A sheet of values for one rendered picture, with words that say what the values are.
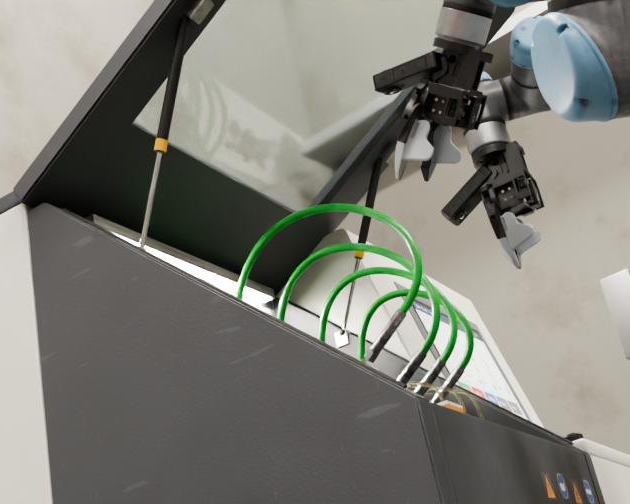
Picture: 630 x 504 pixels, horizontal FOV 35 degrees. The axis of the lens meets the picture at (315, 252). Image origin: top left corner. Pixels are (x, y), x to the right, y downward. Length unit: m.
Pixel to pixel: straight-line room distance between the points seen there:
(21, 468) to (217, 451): 0.35
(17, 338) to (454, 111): 0.74
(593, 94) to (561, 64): 0.05
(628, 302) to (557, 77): 0.25
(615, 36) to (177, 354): 0.70
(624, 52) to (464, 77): 0.43
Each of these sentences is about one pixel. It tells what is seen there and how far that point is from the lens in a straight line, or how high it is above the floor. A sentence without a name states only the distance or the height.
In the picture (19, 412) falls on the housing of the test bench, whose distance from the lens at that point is 1.58.
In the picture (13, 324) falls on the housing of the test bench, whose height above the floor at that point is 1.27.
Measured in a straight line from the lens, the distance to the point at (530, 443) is 1.53.
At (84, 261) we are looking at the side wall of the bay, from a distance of 1.55.
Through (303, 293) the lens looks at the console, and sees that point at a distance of 2.14.
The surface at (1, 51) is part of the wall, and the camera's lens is 4.06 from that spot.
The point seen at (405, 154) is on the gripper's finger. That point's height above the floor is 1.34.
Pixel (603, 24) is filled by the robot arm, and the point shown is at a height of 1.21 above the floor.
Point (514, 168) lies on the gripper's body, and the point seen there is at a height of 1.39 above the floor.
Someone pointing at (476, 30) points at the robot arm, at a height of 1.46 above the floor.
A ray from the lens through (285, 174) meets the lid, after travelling 1.98.
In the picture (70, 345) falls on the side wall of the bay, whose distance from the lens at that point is 1.53.
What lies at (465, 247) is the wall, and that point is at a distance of 4.76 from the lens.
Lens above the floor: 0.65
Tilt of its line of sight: 24 degrees up
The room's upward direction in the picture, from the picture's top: 12 degrees counter-clockwise
